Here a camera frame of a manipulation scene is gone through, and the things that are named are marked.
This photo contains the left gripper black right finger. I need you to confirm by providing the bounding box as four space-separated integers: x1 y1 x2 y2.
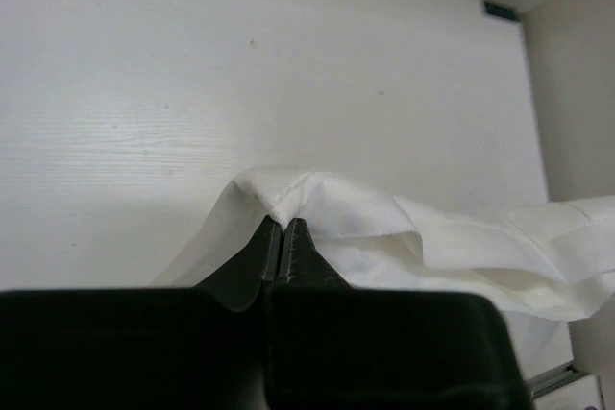
276 218 352 290

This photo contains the white skirt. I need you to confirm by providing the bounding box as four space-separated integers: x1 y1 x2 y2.
151 165 615 323

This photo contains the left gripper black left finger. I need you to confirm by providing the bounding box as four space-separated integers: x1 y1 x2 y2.
201 216 282 312

